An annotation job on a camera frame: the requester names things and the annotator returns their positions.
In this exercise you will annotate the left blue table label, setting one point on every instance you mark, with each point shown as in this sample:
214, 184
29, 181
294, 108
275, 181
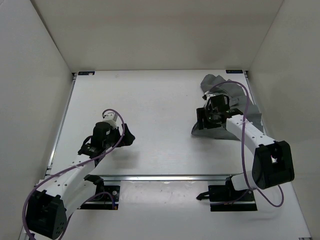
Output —
86, 73

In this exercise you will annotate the blue table label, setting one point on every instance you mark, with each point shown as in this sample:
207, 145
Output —
86, 73
234, 71

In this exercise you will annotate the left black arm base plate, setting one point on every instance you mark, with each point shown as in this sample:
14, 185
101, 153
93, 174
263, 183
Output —
108, 202

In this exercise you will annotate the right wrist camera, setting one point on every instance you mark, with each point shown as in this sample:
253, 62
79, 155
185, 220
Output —
213, 96

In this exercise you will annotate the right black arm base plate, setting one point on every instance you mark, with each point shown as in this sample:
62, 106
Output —
224, 198

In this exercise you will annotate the right blue table label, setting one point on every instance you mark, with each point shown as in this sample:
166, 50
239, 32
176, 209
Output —
234, 71

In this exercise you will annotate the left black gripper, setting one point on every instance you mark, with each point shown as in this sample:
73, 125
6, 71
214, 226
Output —
128, 138

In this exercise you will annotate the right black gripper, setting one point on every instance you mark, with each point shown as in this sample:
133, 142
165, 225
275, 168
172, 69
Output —
202, 123

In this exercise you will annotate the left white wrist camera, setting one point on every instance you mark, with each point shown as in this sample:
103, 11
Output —
110, 118

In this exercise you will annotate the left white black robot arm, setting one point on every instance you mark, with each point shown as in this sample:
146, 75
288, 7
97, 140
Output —
51, 204

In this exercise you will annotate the grey pleated skirt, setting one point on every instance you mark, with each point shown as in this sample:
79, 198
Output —
238, 100

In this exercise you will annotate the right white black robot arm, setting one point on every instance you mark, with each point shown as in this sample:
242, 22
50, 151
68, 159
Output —
272, 160

